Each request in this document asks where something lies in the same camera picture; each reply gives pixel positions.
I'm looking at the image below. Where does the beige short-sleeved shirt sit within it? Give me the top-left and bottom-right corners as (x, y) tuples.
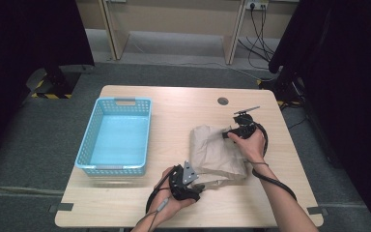
(188, 125), (249, 191)

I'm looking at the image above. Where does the black power cable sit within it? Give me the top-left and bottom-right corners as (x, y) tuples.
(238, 5), (271, 71)
(260, 5), (276, 56)

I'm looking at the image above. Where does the white wall socket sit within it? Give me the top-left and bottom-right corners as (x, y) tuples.
(244, 0), (270, 11)

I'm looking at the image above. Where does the yellow black hazard tape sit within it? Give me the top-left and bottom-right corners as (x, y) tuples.
(30, 78), (72, 101)

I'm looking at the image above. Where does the black stand base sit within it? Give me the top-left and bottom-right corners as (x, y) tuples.
(25, 64), (95, 98)
(256, 69), (307, 107)

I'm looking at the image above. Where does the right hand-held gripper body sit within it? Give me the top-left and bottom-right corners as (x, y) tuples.
(233, 105), (262, 139)

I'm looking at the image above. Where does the person's left hand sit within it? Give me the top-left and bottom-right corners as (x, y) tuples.
(151, 166), (197, 223)

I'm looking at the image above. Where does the black curtain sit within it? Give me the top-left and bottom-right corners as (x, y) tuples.
(0, 0), (95, 175)
(268, 0), (371, 232)

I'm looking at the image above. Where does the person's right hand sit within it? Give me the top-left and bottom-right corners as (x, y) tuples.
(227, 129), (267, 166)

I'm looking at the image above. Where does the thin grey cable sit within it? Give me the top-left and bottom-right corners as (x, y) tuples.
(134, 196), (172, 232)

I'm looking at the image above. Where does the grey tape strip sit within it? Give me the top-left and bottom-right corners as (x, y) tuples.
(306, 206), (329, 217)
(48, 202), (75, 214)

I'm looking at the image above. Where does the blue plastic basket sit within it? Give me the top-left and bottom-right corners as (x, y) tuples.
(74, 97), (153, 177)

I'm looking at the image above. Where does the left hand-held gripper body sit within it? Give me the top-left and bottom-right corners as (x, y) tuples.
(168, 159), (204, 202)

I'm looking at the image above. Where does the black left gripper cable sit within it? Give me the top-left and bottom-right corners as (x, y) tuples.
(145, 164), (178, 214)

